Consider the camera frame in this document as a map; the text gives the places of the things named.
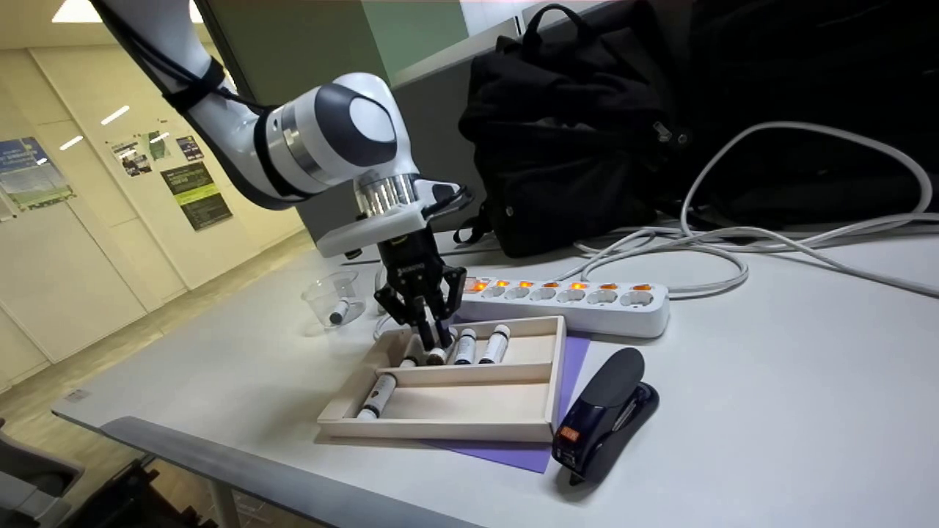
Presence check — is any black stapler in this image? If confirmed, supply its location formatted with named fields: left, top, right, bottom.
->
left=550, top=349, right=660, bottom=485

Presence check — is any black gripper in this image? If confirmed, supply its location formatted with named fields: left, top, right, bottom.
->
left=374, top=228, right=467, bottom=349

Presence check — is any black backpack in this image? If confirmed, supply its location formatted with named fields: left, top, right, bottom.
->
left=688, top=0, right=939, bottom=228
left=456, top=0, right=674, bottom=259

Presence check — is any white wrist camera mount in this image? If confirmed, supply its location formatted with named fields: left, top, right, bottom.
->
left=317, top=174, right=467, bottom=256

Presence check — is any black backpack right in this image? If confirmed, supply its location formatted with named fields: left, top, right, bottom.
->
left=688, top=0, right=939, bottom=228

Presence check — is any black backpack left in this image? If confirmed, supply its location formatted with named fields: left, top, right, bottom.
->
left=456, top=0, right=674, bottom=259

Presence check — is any white bottle tray top middle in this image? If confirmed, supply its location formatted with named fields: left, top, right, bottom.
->
left=451, top=328, right=474, bottom=365

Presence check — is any white bottle tray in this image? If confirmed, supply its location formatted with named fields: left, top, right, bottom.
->
left=477, top=324, right=509, bottom=365
left=451, top=328, right=474, bottom=365

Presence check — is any clear glass bowl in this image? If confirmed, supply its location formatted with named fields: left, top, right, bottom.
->
left=302, top=271, right=367, bottom=338

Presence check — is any white power strip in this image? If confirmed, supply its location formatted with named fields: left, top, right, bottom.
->
left=456, top=280, right=669, bottom=340

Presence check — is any purple paper sheet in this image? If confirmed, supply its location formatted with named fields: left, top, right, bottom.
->
left=445, top=334, right=588, bottom=475

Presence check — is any white bottle tray lower segment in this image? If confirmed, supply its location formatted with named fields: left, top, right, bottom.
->
left=358, top=373, right=399, bottom=419

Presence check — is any wooden segmented tray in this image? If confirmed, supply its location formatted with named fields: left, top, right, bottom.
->
left=317, top=316, right=566, bottom=444

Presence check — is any white power cable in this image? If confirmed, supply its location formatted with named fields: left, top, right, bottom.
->
left=561, top=120, right=939, bottom=302

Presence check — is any white bottle tray top right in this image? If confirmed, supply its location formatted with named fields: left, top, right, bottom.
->
left=477, top=324, right=509, bottom=365

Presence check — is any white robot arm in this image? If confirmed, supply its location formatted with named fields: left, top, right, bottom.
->
left=90, top=0, right=467, bottom=353

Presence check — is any small white bottle in bowl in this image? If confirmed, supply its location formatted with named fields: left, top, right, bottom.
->
left=327, top=302, right=349, bottom=327

